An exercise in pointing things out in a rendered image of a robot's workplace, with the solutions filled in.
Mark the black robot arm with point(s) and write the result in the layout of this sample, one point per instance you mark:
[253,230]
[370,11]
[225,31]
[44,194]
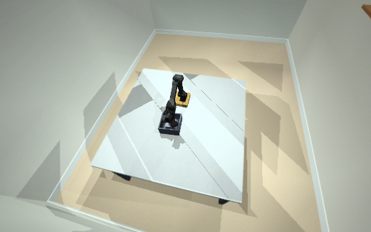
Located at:
[171,104]

